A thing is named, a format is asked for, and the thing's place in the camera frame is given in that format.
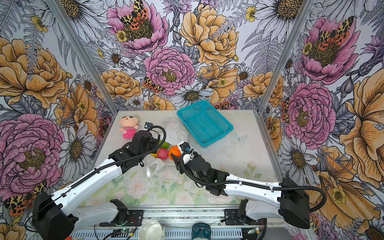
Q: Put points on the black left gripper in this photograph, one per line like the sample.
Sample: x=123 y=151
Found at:
x=154 y=145

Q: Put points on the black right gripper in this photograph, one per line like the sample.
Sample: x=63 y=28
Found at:
x=182 y=165

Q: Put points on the orange fruit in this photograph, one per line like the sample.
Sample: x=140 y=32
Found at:
x=174 y=152

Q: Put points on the teal plastic mesh basket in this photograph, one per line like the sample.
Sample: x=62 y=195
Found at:
x=206 y=124

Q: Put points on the white translucent plastic bag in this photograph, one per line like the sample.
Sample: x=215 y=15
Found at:
x=176 y=132

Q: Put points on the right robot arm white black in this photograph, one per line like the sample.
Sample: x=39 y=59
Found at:
x=259 y=200

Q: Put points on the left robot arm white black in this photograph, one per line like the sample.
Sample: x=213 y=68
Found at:
x=55 y=216

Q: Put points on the green fruit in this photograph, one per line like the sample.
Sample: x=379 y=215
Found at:
x=165 y=145

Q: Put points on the pink red round fruit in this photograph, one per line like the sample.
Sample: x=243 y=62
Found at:
x=163 y=154

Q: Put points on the pink plush doll toy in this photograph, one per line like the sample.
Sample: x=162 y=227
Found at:
x=129 y=127

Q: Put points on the dark teal round container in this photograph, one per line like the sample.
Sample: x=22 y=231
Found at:
x=201 y=231

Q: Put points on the white round cup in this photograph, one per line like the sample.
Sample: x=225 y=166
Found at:
x=152 y=230

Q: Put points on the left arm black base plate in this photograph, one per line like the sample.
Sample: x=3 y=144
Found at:
x=125 y=217

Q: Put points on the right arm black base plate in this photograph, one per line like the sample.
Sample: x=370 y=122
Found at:
x=234 y=217

